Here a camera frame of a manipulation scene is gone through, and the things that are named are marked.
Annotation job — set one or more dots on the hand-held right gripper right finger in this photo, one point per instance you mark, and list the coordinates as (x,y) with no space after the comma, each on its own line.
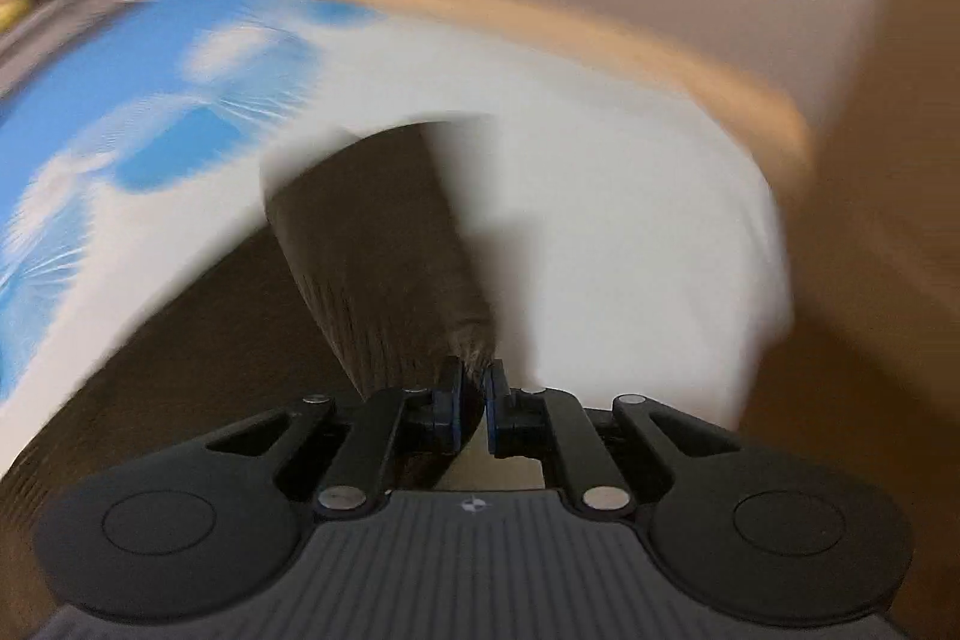
(495,416)

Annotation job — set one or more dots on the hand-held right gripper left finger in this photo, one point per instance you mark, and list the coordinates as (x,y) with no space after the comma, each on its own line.
(451,409)

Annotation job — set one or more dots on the dark brown knit sweater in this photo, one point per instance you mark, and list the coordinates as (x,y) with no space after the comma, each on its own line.
(375,250)

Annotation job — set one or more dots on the blue and white printed bedsheet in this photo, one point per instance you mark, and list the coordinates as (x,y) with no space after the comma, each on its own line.
(600,197)

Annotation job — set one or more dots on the wooden bed frame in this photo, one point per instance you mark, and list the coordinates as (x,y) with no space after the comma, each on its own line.
(600,34)

